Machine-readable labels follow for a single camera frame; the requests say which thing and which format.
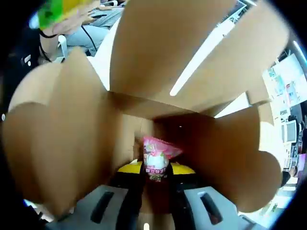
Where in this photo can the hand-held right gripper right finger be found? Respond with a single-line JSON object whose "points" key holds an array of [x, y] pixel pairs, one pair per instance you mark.
{"points": [[189, 203]]}

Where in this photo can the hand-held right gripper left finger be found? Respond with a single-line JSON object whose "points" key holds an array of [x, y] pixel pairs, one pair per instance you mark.
{"points": [[124, 198]]}

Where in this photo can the pink snack packet item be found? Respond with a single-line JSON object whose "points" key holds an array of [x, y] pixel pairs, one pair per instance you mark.
{"points": [[156, 155]]}

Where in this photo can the white chair armrest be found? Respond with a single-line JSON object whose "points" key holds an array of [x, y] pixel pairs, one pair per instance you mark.
{"points": [[62, 46]]}

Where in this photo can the white computer monitor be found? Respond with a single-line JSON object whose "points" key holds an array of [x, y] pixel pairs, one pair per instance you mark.
{"points": [[289, 131]]}

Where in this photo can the white display board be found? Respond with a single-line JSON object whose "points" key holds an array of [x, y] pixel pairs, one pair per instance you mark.
{"points": [[285, 83]]}

